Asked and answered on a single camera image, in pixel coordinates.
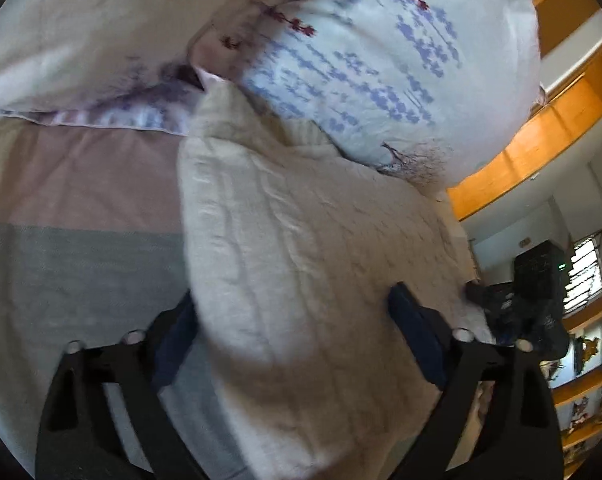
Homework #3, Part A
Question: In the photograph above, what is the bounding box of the beige cable-knit sweater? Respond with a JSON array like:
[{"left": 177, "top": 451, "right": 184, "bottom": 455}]
[{"left": 178, "top": 81, "right": 492, "bottom": 479}]

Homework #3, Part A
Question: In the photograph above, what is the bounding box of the patchwork floral bed sheet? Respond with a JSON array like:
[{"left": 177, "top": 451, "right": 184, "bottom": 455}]
[{"left": 0, "top": 115, "right": 262, "bottom": 480}]

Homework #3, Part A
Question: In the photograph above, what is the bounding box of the orange wooden headboard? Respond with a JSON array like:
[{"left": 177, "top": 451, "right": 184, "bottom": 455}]
[{"left": 447, "top": 0, "right": 602, "bottom": 220}]

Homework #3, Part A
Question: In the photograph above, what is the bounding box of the right floral white pillow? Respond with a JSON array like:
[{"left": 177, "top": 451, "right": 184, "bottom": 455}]
[{"left": 189, "top": 0, "right": 540, "bottom": 188}]

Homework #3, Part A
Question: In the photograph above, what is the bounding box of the floral white pillow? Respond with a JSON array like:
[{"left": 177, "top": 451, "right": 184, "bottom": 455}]
[
  {"left": 0, "top": 0, "right": 227, "bottom": 136},
  {"left": 189, "top": 0, "right": 540, "bottom": 188}
]

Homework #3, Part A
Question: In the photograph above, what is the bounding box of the left floral white pillow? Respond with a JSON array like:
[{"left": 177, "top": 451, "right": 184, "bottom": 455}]
[{"left": 0, "top": 0, "right": 227, "bottom": 136}]

